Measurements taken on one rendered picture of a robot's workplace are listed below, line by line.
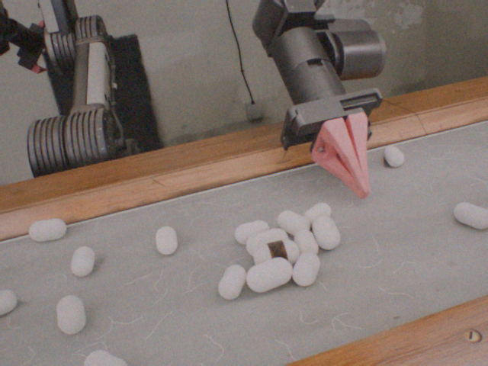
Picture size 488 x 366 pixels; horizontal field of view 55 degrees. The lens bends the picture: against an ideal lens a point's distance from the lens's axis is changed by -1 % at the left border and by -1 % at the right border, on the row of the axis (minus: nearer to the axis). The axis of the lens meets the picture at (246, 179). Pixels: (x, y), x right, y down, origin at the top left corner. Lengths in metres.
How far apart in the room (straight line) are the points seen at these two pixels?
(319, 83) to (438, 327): 0.29
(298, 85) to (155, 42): 1.96
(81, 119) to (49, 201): 0.24
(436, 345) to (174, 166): 0.38
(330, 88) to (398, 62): 2.49
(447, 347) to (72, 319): 0.25
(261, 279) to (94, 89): 0.57
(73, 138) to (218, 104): 1.83
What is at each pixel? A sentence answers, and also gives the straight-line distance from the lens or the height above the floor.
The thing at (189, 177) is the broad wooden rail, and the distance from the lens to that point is 0.56.
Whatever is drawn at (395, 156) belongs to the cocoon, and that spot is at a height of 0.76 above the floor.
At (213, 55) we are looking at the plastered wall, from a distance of 2.51.
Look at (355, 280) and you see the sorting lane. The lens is 0.38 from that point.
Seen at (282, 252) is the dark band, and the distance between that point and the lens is 0.39.
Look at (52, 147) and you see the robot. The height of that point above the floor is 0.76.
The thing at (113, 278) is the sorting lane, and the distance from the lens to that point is 0.44.
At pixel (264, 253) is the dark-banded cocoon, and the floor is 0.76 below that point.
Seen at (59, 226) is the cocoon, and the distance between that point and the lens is 0.52.
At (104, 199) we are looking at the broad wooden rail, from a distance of 0.56.
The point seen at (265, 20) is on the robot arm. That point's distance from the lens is 0.58.
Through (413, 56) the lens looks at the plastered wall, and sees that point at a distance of 3.04.
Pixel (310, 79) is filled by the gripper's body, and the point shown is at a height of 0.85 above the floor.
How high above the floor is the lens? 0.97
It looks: 24 degrees down
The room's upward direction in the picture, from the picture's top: 9 degrees counter-clockwise
